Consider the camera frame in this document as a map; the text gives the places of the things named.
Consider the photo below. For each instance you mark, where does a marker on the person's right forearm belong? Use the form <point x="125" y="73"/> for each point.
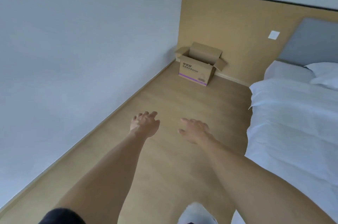
<point x="264" y="184"/>

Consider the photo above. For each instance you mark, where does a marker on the white wall switch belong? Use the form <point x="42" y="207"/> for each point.
<point x="273" y="35"/>

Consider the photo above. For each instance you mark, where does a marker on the person's right hand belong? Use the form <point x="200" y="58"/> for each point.
<point x="198" y="131"/>

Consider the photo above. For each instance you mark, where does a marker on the person's left forearm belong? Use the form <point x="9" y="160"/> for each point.
<point x="105" y="179"/>

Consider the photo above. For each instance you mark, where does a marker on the brown cardboard box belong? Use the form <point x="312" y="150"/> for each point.
<point x="195" y="73"/>

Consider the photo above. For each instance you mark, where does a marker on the white bed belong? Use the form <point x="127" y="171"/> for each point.
<point x="290" y="126"/>

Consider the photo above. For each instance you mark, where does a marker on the light denim shorts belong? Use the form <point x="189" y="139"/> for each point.
<point x="196" y="213"/>

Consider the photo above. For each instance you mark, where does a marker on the grey headboard panel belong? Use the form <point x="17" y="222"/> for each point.
<point x="311" y="44"/>

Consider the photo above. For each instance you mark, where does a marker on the white pillow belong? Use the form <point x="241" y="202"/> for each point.
<point x="326" y="73"/>

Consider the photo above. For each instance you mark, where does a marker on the person's left hand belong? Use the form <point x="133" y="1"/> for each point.
<point x="145" y="125"/>

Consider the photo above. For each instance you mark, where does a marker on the black t-shirt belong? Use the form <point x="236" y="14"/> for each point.
<point x="62" y="217"/>

